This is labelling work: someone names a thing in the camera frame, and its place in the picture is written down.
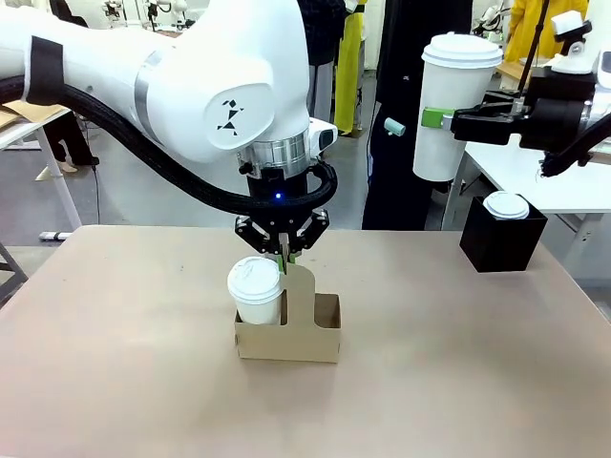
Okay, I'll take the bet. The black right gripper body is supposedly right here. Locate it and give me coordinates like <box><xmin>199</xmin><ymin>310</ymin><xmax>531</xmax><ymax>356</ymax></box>
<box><xmin>517</xmin><ymin>66</ymin><xmax>598</xmax><ymax>153</ymax></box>

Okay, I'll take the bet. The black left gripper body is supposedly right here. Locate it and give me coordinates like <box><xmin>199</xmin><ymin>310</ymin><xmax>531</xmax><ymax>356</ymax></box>
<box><xmin>238</xmin><ymin>161</ymin><xmax>316</xmax><ymax>239</ymax></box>

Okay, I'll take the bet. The tall white paper cup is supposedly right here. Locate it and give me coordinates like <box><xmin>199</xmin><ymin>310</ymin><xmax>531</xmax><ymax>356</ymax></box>
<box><xmin>411</xmin><ymin>31</ymin><xmax>504</xmax><ymax>183</ymax></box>

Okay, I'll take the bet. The small white lidded cup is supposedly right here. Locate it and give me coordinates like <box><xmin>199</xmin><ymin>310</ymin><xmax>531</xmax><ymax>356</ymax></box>
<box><xmin>226</xmin><ymin>256</ymin><xmax>284</xmax><ymax>327</ymax></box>

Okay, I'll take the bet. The brown cardboard cup carrier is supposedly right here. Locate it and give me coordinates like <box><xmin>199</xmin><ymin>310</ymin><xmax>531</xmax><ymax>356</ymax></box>
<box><xmin>233</xmin><ymin>263</ymin><xmax>344</xmax><ymax>364</ymax></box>

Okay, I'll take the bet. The black tripod pole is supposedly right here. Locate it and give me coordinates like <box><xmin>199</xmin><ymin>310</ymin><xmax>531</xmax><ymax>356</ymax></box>
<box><xmin>516</xmin><ymin>0</ymin><xmax>551</xmax><ymax>93</ymax></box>

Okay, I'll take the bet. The person in yellow jacket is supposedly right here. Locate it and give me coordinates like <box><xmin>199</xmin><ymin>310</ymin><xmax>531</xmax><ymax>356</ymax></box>
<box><xmin>503</xmin><ymin>0</ymin><xmax>591</xmax><ymax>64</ymax></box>

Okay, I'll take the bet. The white side table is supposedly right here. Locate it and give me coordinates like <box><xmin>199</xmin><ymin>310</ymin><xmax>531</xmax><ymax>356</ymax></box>
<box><xmin>441</xmin><ymin>135</ymin><xmax>611</xmax><ymax>235</ymax></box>

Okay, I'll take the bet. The person in black hoodie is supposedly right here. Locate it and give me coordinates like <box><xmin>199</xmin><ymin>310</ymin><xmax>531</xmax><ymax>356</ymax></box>
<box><xmin>361</xmin><ymin>0</ymin><xmax>474</xmax><ymax>231</ymax></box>

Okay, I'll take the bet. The black square box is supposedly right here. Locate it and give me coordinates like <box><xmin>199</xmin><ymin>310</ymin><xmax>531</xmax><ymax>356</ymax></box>
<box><xmin>458</xmin><ymin>194</ymin><xmax>549</xmax><ymax>275</ymax></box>

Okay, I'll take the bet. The white table with cardboard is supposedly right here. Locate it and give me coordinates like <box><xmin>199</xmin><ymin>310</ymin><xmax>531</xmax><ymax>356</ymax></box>
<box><xmin>0</xmin><ymin>97</ymin><xmax>85</xmax><ymax>242</ymax></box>

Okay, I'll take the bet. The flat brown cardboard sheet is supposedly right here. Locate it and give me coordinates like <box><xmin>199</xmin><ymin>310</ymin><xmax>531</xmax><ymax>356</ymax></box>
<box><xmin>0</xmin><ymin>100</ymin><xmax>68</xmax><ymax>131</ymax></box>

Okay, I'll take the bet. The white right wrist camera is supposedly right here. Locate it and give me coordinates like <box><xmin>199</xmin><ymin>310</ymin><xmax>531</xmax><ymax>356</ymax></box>
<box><xmin>550</xmin><ymin>11</ymin><xmax>595</xmax><ymax>38</ymax></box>

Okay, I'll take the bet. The black sleeved left arm cable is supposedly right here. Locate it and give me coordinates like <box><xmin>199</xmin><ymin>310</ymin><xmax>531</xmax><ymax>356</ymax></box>
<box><xmin>0</xmin><ymin>73</ymin><xmax>340</xmax><ymax>215</ymax></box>

